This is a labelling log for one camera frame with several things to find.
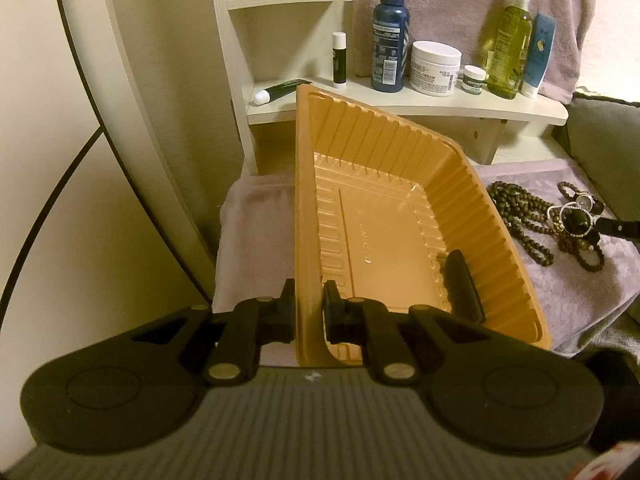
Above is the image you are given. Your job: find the green tube with white cap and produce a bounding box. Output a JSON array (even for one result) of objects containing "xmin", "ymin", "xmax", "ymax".
[{"xmin": 253, "ymin": 78, "xmax": 314, "ymax": 106}]

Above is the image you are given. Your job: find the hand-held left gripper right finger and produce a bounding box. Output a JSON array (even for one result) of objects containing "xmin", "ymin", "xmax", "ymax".
[{"xmin": 323, "ymin": 281, "xmax": 506, "ymax": 385}]

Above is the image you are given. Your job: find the large round white frame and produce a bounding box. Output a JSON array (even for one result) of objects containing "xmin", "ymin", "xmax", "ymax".
[{"xmin": 0, "ymin": 0, "xmax": 218, "ymax": 306}]

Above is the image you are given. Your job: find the green oil spray bottle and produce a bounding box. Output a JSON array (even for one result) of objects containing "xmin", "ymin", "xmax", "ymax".
[{"xmin": 482, "ymin": 0, "xmax": 534, "ymax": 100}]

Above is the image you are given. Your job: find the black oblong object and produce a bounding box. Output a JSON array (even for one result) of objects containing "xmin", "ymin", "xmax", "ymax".
[{"xmin": 444, "ymin": 250, "xmax": 487, "ymax": 324}]

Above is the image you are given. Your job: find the dark bead necklace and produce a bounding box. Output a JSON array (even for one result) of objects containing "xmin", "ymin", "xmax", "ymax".
[{"xmin": 486, "ymin": 180, "xmax": 557, "ymax": 267}]

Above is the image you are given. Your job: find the grey green cushion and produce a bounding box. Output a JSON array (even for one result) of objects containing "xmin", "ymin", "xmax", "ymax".
[{"xmin": 550, "ymin": 87, "xmax": 640, "ymax": 223}]

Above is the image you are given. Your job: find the white green lip balm stick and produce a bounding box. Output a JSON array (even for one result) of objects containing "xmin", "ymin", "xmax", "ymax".
[{"xmin": 331, "ymin": 32, "xmax": 347, "ymax": 84}]

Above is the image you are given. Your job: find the white wooden shelf unit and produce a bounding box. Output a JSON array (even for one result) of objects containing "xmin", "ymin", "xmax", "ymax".
[{"xmin": 207, "ymin": 0, "xmax": 570, "ymax": 178}]

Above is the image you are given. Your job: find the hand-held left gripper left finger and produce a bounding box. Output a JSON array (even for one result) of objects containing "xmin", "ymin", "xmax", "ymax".
[{"xmin": 120, "ymin": 278, "xmax": 296, "ymax": 386}]

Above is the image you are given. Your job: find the orange plastic tray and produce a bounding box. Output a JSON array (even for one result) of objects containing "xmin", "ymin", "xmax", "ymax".
[{"xmin": 294, "ymin": 84, "xmax": 554, "ymax": 367}]

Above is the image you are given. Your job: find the blue tube with white cap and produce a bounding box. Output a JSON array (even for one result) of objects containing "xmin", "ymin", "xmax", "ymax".
[{"xmin": 520, "ymin": 11, "xmax": 559, "ymax": 100}]

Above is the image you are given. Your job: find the dark blue spray bottle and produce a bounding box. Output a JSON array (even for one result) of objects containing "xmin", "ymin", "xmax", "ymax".
[{"xmin": 370, "ymin": 0, "xmax": 411, "ymax": 93}]

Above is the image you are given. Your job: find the silver watch with leather strap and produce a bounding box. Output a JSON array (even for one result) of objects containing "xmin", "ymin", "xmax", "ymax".
[{"xmin": 547, "ymin": 203, "xmax": 640, "ymax": 241}]

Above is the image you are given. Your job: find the small white green jar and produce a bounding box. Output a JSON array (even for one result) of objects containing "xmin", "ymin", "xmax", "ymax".
[{"xmin": 462, "ymin": 64, "xmax": 487, "ymax": 96}]

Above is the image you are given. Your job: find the pink plush cloth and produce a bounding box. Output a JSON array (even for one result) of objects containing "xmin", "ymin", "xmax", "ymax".
[{"xmin": 214, "ymin": 159, "xmax": 640, "ymax": 367}]

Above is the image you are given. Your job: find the black watch with mesh strap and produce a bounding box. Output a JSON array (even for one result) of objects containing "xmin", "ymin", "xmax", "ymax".
[{"xmin": 575, "ymin": 193, "xmax": 607, "ymax": 214}]

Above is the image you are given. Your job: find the large white cream jar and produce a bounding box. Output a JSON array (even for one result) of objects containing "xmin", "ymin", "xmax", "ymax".
[{"xmin": 409, "ymin": 40, "xmax": 462, "ymax": 97}]

